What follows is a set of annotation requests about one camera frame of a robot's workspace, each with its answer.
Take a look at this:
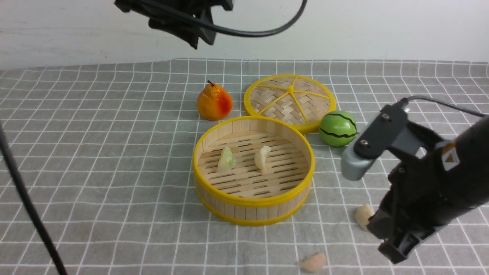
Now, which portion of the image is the bamboo steamer tray yellow rim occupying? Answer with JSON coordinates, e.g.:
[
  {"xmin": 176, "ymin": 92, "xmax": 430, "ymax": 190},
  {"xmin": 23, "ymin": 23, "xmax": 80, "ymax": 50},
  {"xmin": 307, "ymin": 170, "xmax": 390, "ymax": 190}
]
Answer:
[{"xmin": 192, "ymin": 116, "xmax": 316, "ymax": 226}]

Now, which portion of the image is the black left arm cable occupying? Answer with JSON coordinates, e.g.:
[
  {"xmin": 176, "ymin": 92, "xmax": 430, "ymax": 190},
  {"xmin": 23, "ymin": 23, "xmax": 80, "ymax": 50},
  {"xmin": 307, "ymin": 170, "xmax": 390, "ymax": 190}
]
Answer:
[{"xmin": 0, "ymin": 0, "xmax": 308, "ymax": 275}]

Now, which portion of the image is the woven bamboo steamer lid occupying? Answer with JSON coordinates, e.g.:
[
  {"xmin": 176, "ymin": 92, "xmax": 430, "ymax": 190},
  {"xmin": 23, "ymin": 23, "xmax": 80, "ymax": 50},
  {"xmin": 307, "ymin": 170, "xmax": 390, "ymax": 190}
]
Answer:
[{"xmin": 243, "ymin": 74, "xmax": 337, "ymax": 134}]

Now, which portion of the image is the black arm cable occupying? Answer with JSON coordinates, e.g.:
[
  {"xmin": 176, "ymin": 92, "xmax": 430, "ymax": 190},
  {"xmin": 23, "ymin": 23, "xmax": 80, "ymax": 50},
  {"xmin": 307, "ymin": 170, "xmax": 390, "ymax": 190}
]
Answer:
[
  {"xmin": 399, "ymin": 95, "xmax": 489, "ymax": 118},
  {"xmin": 0, "ymin": 0, "xmax": 308, "ymax": 275}
]

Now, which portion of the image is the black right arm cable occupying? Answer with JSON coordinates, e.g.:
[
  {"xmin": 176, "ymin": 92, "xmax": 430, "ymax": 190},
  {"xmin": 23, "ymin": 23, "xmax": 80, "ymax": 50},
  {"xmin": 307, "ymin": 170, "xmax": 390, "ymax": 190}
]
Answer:
[{"xmin": 399, "ymin": 95, "xmax": 489, "ymax": 118}]

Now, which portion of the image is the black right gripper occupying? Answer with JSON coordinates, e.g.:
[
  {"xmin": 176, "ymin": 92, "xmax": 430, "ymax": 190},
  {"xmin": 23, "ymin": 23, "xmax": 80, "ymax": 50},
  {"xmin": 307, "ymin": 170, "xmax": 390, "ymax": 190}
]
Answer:
[{"xmin": 367, "ymin": 126, "xmax": 474, "ymax": 265}]

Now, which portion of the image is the cream white dumpling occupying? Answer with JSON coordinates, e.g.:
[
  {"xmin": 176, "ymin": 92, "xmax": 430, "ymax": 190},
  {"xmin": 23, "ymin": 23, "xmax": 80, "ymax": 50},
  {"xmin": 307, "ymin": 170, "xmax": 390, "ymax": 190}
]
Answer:
[{"xmin": 355, "ymin": 204, "xmax": 374, "ymax": 231}]

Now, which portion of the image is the pale green dumpling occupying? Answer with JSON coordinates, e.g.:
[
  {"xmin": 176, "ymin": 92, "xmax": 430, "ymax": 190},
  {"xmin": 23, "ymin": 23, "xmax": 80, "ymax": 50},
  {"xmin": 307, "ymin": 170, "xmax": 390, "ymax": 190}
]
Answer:
[{"xmin": 216, "ymin": 147, "xmax": 237, "ymax": 173}]

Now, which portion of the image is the orange toy pear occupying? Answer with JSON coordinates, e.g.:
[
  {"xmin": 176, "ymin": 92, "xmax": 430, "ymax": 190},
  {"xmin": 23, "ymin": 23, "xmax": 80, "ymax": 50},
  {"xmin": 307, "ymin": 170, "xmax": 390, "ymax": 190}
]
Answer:
[{"xmin": 197, "ymin": 80, "xmax": 233, "ymax": 121}]

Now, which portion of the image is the green toy watermelon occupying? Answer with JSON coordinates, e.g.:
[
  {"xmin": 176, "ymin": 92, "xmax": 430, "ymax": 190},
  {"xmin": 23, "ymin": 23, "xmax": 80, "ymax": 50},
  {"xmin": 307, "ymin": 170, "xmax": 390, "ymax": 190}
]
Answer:
[{"xmin": 318, "ymin": 110, "xmax": 358, "ymax": 147}]

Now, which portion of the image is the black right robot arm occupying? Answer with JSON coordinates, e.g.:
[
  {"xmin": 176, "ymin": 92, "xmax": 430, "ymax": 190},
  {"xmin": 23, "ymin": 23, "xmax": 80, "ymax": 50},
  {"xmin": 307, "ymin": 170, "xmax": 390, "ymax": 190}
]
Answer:
[{"xmin": 367, "ymin": 117, "xmax": 489, "ymax": 264}]

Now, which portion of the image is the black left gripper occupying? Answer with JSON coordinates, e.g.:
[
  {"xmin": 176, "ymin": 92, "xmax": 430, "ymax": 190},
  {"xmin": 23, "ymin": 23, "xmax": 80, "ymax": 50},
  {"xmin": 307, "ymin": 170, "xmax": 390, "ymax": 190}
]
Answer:
[{"xmin": 114, "ymin": 0, "xmax": 233, "ymax": 50}]

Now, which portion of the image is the pink dumpling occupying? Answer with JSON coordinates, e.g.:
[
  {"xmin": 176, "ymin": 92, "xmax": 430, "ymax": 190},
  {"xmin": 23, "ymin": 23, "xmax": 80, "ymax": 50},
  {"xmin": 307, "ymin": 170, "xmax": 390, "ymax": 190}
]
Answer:
[{"xmin": 298, "ymin": 252, "xmax": 327, "ymax": 273}]

